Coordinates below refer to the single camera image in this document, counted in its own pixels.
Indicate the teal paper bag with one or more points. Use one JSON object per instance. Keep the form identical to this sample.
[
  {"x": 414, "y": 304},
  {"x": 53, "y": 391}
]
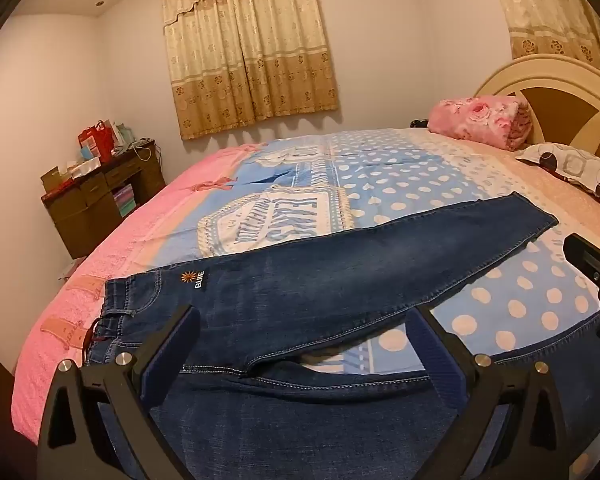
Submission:
[{"x": 124, "y": 135}]

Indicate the cream bed headboard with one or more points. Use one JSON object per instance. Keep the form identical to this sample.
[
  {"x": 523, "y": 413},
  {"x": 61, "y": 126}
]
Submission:
[{"x": 545, "y": 80}]

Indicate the stack of pastel books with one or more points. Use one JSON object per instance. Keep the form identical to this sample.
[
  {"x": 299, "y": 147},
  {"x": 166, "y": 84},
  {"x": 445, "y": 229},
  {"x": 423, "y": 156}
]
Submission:
[{"x": 124, "y": 200}]

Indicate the brown wooden desk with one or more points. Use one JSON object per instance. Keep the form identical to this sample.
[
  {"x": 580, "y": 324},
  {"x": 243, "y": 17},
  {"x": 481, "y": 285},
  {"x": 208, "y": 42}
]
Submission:
[{"x": 80, "y": 225}]

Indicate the blue denim jeans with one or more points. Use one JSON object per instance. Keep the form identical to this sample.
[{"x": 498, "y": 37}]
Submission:
[{"x": 305, "y": 280}]

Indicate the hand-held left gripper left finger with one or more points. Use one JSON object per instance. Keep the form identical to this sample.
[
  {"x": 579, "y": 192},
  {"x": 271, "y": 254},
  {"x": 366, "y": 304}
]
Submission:
[{"x": 172, "y": 355}]

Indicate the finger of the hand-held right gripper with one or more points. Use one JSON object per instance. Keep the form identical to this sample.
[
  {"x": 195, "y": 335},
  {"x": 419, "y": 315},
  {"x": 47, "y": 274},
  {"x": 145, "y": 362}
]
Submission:
[{"x": 587, "y": 260}]

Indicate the narrow beige patterned curtain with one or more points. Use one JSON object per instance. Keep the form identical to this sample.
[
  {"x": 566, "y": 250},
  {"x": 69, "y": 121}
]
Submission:
[{"x": 545, "y": 10}]

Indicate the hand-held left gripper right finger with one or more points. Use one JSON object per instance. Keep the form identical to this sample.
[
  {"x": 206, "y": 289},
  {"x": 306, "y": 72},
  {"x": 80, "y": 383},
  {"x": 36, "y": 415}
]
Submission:
[{"x": 435, "y": 360}]

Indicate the pink floral rolled blanket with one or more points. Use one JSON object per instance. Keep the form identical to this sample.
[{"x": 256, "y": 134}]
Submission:
[{"x": 475, "y": 120}]

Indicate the white flat box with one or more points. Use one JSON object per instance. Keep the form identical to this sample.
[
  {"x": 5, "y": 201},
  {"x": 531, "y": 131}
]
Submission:
[{"x": 86, "y": 166}]

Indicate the white pillow with circle print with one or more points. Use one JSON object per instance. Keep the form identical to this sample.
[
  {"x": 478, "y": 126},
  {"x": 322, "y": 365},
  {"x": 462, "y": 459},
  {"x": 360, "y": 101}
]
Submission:
[{"x": 575, "y": 165}]

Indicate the red gift bag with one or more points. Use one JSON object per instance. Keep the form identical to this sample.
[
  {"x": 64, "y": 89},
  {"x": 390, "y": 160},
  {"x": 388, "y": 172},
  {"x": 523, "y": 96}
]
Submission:
[{"x": 100, "y": 142}]

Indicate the brown cardboard box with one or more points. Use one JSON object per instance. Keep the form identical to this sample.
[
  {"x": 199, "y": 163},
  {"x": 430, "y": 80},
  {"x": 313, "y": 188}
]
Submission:
[{"x": 55, "y": 180}]

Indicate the wide beige patterned curtain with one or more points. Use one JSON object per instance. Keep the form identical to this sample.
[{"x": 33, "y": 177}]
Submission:
[{"x": 250, "y": 60}]

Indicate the blue and pink printed blanket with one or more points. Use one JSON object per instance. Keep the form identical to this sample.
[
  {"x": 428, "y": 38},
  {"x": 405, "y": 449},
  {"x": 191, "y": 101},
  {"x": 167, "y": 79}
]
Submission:
[{"x": 380, "y": 180}]

